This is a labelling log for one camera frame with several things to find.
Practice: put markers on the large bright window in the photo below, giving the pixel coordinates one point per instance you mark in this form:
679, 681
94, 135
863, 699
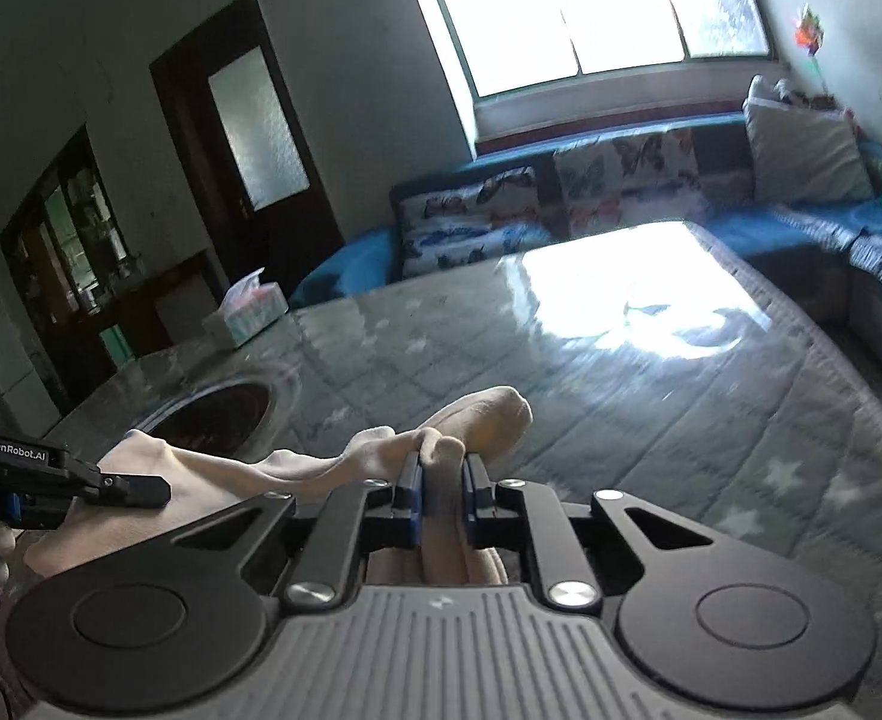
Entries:
561, 7

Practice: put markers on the dark door with frosted glass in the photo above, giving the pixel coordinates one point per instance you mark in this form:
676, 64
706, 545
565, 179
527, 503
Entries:
257, 127

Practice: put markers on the orange butterfly print cushion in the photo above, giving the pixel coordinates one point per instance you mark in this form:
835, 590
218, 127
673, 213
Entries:
628, 180

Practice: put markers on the white refrigerator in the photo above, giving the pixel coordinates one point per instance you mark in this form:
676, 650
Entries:
2, 367

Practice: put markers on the tissue box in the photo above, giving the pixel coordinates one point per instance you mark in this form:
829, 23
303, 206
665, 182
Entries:
250, 315

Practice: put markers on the cream garment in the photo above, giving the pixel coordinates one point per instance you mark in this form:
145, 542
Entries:
486, 412

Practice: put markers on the dark wooden glass cabinet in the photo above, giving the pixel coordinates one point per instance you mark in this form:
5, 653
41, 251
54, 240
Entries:
66, 240

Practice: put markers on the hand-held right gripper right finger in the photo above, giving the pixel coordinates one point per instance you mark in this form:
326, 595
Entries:
475, 502

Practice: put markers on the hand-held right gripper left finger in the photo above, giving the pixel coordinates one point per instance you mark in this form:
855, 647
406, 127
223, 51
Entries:
411, 502

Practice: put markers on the green storage box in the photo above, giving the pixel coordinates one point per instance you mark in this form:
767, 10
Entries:
117, 345

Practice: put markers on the colourful pinwheel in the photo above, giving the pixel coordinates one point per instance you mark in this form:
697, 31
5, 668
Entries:
812, 34

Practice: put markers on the grey pillow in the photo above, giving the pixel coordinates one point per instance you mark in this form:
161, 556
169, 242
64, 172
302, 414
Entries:
805, 142

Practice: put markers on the round built-in induction cooker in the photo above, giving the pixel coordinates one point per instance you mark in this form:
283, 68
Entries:
223, 409

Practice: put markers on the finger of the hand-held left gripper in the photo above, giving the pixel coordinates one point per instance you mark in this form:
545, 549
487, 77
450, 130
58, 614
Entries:
133, 491

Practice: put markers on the blue corner sofa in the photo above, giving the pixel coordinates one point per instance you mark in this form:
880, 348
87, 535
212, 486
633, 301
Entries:
351, 262

